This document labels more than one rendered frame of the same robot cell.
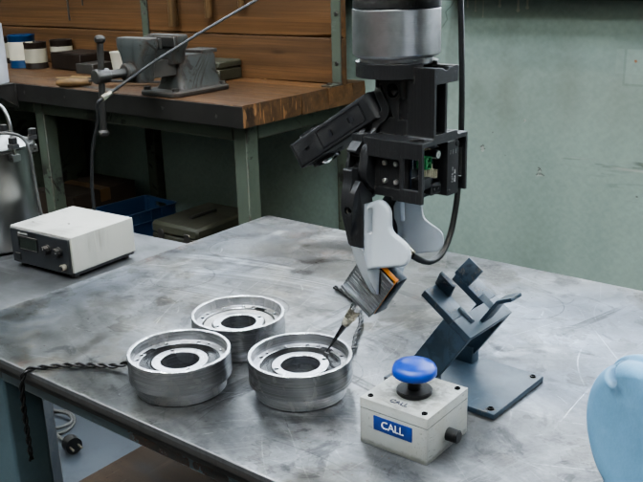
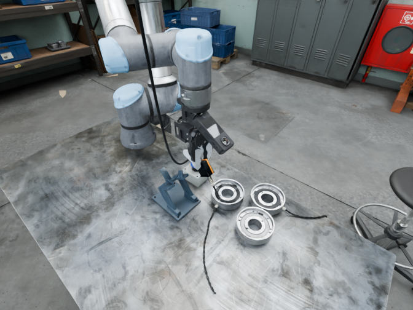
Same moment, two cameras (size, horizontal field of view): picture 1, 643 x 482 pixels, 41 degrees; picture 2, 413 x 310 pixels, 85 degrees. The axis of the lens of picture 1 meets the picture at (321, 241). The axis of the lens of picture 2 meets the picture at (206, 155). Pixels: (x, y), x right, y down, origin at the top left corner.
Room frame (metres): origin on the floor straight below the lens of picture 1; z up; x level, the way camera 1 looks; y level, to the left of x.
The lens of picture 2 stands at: (1.25, -0.03, 1.39)
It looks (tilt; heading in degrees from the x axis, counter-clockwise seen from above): 40 degrees down; 181
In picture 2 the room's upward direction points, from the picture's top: straight up
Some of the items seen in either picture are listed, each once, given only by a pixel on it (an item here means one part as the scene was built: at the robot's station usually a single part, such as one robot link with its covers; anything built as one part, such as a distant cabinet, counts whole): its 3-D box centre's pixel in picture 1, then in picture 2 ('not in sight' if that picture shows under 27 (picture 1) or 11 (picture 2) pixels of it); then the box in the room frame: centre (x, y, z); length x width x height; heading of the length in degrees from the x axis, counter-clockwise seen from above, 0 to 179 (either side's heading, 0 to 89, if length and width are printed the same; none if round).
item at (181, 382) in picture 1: (180, 367); (267, 200); (0.80, 0.15, 0.82); 0.10 x 0.10 x 0.04
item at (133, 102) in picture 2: not in sight; (133, 104); (0.45, -0.34, 0.97); 0.13 x 0.12 x 0.14; 114
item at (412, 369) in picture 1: (414, 386); not in sight; (0.69, -0.08, 0.85); 0.04 x 0.04 x 0.05
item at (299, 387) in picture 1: (300, 371); (227, 194); (0.78, 0.02, 0.82); 0.10 x 0.10 x 0.04
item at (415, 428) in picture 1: (419, 414); (195, 171); (0.68, -0.08, 0.82); 0.08 x 0.07 x 0.05; 51
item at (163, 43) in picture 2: not in sight; (173, 48); (0.66, -0.13, 1.23); 0.11 x 0.11 x 0.08; 24
